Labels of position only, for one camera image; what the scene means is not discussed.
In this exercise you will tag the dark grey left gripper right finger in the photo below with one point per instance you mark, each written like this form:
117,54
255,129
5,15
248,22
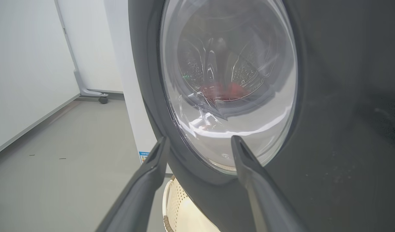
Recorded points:
261,196

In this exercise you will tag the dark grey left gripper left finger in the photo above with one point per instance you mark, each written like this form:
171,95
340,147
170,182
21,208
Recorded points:
142,187

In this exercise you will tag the dark glass washing machine door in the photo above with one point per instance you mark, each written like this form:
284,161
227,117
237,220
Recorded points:
339,112

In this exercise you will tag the red garment with white stripes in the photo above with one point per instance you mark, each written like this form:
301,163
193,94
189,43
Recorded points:
216,91

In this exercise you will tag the cream perforated laundry basket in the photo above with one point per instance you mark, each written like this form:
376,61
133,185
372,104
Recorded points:
181,212

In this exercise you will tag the white washing machine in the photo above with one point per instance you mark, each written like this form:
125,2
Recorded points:
133,96

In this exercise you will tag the blue energy label sticker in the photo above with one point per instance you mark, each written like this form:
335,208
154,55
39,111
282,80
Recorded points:
143,157

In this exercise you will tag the metal frame leg with caster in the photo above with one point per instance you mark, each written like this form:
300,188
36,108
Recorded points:
87,48

